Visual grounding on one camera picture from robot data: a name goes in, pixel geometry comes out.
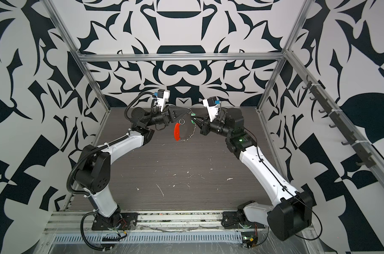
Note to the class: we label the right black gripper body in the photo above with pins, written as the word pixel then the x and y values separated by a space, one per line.
pixel 220 127

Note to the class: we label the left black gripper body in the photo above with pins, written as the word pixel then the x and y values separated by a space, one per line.
pixel 157 119

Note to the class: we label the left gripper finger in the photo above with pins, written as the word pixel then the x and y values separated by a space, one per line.
pixel 176 112
pixel 183 121

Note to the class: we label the silver keyring with red tag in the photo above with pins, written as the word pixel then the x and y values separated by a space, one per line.
pixel 184 133

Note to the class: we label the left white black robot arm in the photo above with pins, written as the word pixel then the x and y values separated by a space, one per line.
pixel 90 176

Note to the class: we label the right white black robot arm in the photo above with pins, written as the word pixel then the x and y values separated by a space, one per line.
pixel 290 211

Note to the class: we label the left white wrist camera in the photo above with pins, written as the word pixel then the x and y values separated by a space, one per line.
pixel 160 98

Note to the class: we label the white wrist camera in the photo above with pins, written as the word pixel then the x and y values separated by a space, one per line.
pixel 213 106
pixel 160 98

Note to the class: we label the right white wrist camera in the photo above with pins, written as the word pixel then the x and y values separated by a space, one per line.
pixel 213 106

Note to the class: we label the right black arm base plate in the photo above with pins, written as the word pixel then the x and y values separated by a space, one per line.
pixel 236 220

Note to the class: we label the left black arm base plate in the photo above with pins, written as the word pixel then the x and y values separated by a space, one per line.
pixel 123 221

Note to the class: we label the black wall hook rail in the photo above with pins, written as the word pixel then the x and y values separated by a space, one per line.
pixel 339 121

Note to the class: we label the white slotted cable duct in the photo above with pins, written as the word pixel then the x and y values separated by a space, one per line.
pixel 150 237

